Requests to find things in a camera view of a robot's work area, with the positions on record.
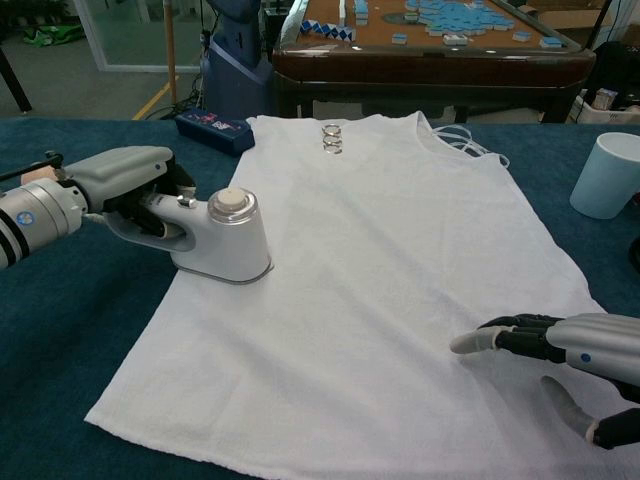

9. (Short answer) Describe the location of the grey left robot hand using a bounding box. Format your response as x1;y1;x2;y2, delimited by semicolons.
63;144;197;241

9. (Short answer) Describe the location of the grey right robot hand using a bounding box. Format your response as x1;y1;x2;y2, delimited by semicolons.
449;312;640;451

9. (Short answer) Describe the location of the brown mahjong table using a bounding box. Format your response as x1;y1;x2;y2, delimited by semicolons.
272;0;598;124

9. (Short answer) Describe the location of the white sleeveless shirt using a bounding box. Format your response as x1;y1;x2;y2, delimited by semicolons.
83;110;640;480

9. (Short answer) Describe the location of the wooden pole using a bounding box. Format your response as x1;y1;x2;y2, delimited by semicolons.
164;0;180;105

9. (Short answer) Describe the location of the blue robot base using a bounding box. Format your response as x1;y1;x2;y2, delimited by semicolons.
199;0;274;117

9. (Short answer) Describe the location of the green bag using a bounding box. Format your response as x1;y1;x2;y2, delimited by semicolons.
20;27;60;49

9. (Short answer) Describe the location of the black table leg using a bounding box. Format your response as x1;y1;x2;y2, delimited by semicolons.
0;47;32;112

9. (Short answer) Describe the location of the peach coloured ball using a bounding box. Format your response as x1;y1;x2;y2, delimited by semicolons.
20;162;59;187

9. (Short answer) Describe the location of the white framed glass door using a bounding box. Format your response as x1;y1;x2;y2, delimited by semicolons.
79;0;204;71

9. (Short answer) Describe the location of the light blue mug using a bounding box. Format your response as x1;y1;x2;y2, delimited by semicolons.
569;132;640;220

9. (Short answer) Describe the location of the blue white snake puzzle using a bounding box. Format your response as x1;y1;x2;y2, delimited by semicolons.
298;18;357;41

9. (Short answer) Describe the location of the white storage crate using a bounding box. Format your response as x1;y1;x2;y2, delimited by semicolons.
568;88;640;125

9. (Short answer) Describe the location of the white handheld garment steamer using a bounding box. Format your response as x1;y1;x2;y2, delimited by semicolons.
102;185;276;286

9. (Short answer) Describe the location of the dark blue printed box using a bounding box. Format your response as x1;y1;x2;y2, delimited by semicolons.
174;108;257;159

